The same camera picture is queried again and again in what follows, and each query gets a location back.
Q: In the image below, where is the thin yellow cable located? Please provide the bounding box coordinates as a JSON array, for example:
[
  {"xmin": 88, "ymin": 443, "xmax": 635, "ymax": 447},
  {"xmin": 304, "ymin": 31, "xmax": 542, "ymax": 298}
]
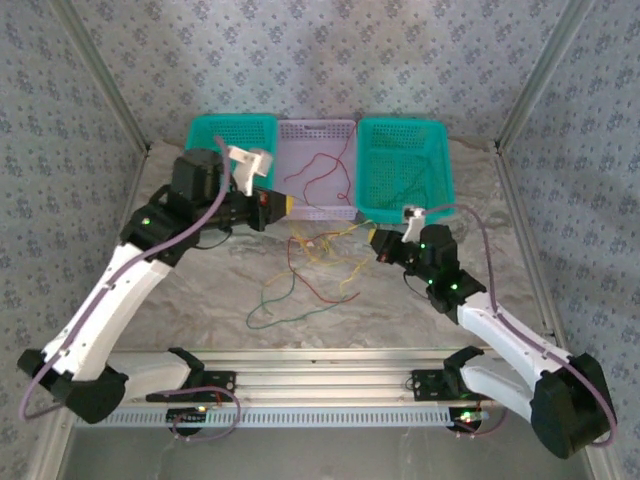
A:
[
  {"xmin": 292, "ymin": 197, "xmax": 376, "ymax": 296},
  {"xmin": 262, "ymin": 267, "xmax": 301, "ymax": 316}
]

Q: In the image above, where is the thin red cable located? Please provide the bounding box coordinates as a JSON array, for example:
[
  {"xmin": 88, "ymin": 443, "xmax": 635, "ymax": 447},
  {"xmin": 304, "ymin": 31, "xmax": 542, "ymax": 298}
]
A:
[
  {"xmin": 302, "ymin": 162, "xmax": 352, "ymax": 207},
  {"xmin": 286, "ymin": 234, "xmax": 362, "ymax": 305},
  {"xmin": 282, "ymin": 123, "xmax": 359, "ymax": 182}
]

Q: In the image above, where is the lilac plastic basket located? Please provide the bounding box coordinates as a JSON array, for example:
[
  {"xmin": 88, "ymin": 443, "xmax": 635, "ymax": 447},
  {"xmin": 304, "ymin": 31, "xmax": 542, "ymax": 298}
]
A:
[{"xmin": 273, "ymin": 118, "xmax": 360, "ymax": 223}]

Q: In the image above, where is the marble pattern table sheet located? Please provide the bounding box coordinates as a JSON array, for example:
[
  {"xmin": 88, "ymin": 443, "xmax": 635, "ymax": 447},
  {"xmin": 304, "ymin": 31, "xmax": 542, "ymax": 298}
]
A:
[{"xmin": 92, "ymin": 134, "xmax": 551, "ymax": 351}]

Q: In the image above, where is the teal plastic basket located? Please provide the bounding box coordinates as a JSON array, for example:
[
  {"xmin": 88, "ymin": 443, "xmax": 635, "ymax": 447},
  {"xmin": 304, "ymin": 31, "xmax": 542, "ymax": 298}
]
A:
[
  {"xmin": 184, "ymin": 113, "xmax": 279, "ymax": 194},
  {"xmin": 355, "ymin": 117, "xmax": 456, "ymax": 223}
]

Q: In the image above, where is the black controller board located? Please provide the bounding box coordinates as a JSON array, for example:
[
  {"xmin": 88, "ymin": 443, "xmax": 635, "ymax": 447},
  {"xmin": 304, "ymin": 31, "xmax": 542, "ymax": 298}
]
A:
[
  {"xmin": 166, "ymin": 406, "xmax": 209, "ymax": 427},
  {"xmin": 448, "ymin": 407, "xmax": 490, "ymax": 432}
]

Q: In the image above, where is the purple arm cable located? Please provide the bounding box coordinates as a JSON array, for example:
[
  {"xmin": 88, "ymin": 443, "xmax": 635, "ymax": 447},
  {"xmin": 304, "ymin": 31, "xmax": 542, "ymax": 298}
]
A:
[
  {"xmin": 18, "ymin": 135, "xmax": 242, "ymax": 442},
  {"xmin": 422, "ymin": 203, "xmax": 617, "ymax": 447}
]

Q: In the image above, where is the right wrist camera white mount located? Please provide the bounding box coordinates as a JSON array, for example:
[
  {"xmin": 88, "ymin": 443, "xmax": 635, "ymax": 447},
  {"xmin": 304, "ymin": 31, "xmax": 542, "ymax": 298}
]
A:
[{"xmin": 402, "ymin": 204, "xmax": 427, "ymax": 245}]

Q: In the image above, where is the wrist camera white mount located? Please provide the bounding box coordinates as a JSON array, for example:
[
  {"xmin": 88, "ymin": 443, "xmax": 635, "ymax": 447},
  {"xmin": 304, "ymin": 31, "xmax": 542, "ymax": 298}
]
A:
[
  {"xmin": 227, "ymin": 144, "xmax": 275, "ymax": 197},
  {"xmin": 402, "ymin": 204, "xmax": 427, "ymax": 245}
]

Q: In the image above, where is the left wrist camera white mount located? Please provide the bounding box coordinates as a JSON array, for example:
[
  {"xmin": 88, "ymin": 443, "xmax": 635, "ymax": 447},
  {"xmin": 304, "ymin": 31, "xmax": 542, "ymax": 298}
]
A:
[{"xmin": 227, "ymin": 144, "xmax": 275, "ymax": 197}]

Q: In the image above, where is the aluminium side rail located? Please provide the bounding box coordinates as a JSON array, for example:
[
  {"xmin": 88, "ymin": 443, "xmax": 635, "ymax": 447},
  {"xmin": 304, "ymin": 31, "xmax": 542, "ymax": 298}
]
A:
[
  {"xmin": 77, "ymin": 147, "xmax": 151, "ymax": 366},
  {"xmin": 493, "ymin": 147, "xmax": 574, "ymax": 366}
]

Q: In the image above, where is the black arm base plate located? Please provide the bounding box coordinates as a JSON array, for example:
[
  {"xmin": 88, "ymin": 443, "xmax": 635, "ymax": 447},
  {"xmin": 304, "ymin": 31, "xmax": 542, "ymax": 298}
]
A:
[
  {"xmin": 410, "ymin": 368, "xmax": 501, "ymax": 402},
  {"xmin": 145, "ymin": 369, "xmax": 237, "ymax": 404}
]

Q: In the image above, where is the aluminium frame post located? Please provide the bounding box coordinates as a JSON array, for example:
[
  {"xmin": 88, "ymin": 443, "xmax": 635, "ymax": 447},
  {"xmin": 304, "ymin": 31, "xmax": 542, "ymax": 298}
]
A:
[
  {"xmin": 49, "ymin": 0, "xmax": 152, "ymax": 154},
  {"xmin": 493, "ymin": 0, "xmax": 597, "ymax": 154}
]

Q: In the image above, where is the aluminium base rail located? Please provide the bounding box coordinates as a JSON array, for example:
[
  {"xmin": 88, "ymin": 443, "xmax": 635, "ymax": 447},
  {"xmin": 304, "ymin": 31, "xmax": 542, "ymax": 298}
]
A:
[{"xmin": 52, "ymin": 347, "xmax": 600, "ymax": 407}]

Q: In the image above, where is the grey slotted cable duct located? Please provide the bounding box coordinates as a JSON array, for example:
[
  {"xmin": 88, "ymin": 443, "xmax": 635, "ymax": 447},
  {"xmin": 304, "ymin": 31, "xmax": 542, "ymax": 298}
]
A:
[{"xmin": 107, "ymin": 407, "xmax": 454, "ymax": 429}]

